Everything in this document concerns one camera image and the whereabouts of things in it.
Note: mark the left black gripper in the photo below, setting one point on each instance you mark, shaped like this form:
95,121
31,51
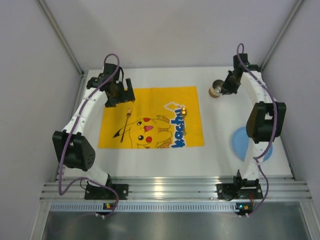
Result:
120,97

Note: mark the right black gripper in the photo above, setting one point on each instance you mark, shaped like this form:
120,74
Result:
227,87

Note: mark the copper fork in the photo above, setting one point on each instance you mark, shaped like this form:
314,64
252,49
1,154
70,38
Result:
128,114

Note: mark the small metal cup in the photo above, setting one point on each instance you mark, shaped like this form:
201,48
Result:
215,90

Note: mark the yellow Pikachu placemat cloth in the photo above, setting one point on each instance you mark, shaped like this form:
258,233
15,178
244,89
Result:
155,122

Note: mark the gold ornate spoon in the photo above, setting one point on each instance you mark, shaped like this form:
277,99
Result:
184,114

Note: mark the blue plastic plate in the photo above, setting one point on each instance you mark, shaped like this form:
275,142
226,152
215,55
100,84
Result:
240,144

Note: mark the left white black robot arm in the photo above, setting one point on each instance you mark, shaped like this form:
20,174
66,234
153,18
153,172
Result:
73,149

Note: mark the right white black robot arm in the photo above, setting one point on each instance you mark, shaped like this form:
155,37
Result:
266,119

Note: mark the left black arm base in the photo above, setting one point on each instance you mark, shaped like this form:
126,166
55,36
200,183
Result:
100,193

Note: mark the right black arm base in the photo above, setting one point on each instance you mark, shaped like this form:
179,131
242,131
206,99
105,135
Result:
239,189

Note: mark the left aluminium frame post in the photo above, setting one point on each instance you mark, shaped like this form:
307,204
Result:
43,6

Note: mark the aluminium frame post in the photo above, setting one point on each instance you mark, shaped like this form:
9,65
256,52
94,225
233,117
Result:
290,18
43,6

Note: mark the right aluminium frame post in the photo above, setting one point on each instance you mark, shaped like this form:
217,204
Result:
290,18

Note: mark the aluminium mounting rail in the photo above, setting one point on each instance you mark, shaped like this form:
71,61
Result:
281,189

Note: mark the perforated cable duct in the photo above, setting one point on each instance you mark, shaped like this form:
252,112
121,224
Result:
149,207

